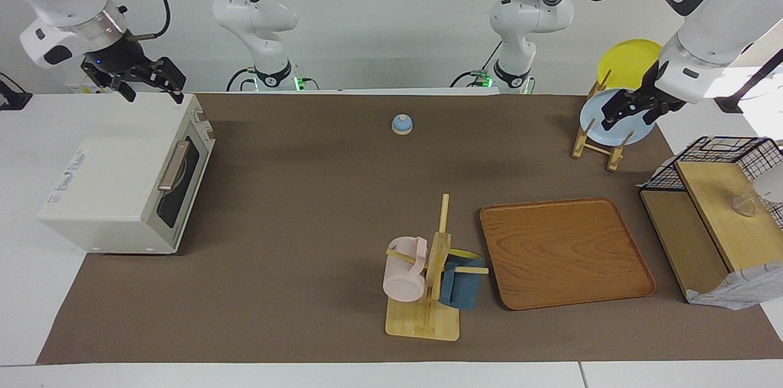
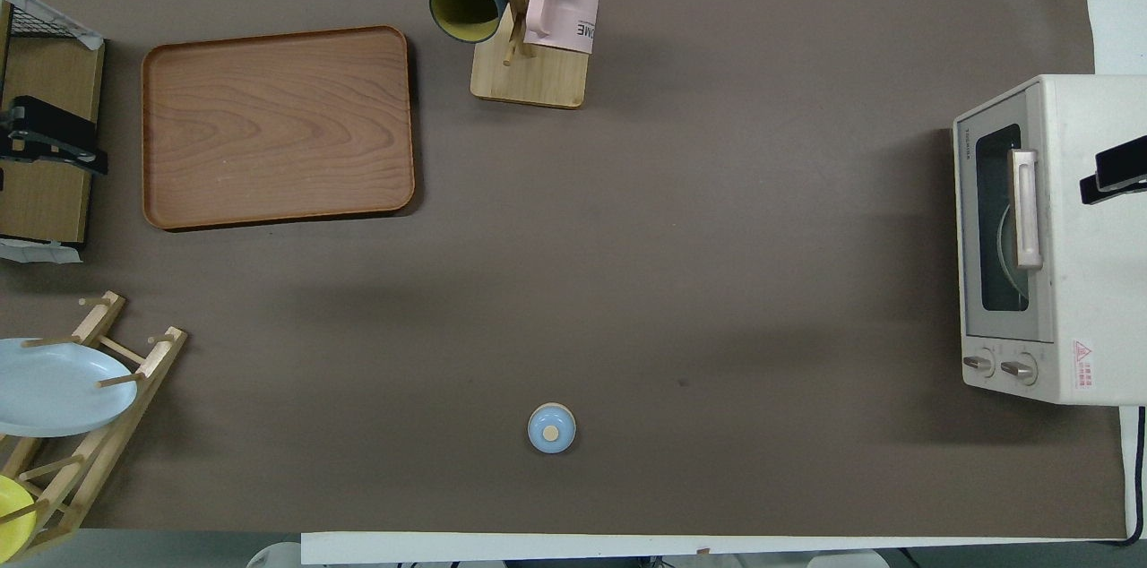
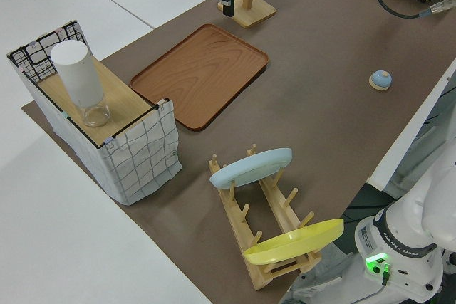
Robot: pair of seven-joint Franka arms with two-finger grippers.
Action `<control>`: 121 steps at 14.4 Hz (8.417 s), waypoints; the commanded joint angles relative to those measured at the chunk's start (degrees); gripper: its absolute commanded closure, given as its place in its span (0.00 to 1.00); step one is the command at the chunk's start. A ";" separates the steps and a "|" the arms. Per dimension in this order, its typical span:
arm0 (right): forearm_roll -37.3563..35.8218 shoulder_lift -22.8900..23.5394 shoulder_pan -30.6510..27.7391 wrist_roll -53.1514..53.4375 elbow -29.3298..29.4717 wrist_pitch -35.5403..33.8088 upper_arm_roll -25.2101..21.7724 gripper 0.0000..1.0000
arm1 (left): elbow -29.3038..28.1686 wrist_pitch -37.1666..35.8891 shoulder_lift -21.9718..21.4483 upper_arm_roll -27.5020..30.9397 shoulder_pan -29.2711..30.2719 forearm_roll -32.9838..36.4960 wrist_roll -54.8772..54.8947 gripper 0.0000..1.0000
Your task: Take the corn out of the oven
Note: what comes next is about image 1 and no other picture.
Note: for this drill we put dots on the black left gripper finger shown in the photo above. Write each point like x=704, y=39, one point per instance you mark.
x=653, y=114
x=619, y=109

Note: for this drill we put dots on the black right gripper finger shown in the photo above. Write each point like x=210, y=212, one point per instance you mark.
x=171, y=77
x=124, y=89

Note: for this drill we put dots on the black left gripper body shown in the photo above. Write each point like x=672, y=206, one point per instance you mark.
x=656, y=97

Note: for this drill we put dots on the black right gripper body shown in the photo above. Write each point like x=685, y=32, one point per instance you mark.
x=119, y=60

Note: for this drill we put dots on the white toaster oven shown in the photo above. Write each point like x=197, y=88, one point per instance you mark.
x=110, y=180

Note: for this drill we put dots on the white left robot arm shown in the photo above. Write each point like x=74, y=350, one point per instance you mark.
x=722, y=21

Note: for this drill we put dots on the light blue plate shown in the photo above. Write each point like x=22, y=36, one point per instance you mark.
x=596, y=119

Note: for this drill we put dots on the yellow plate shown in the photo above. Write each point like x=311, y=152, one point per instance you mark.
x=627, y=63

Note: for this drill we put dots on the wooden plate rack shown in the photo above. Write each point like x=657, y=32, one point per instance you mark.
x=582, y=146

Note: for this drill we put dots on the clear glass cup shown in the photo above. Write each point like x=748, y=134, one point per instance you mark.
x=743, y=204

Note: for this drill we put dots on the white rounded object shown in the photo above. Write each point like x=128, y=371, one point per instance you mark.
x=772, y=185

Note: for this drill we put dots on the brown wooden tray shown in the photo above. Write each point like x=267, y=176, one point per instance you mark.
x=563, y=253

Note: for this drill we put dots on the brown table mat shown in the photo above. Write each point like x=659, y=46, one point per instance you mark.
x=306, y=204

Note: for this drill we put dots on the white crumpled cloth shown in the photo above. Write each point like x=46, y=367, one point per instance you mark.
x=746, y=290

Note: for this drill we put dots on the small blue call bell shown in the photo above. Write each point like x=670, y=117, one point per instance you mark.
x=402, y=125

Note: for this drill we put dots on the dark teal mug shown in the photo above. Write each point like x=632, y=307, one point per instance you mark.
x=462, y=287

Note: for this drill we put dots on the pink mug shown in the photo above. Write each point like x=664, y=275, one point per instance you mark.
x=400, y=278

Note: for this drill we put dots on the wooden mug tree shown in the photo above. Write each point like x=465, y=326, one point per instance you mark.
x=422, y=317

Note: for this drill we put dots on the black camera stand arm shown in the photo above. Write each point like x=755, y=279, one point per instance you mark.
x=749, y=85

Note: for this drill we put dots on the black clamp mount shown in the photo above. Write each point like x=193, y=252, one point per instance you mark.
x=12, y=97

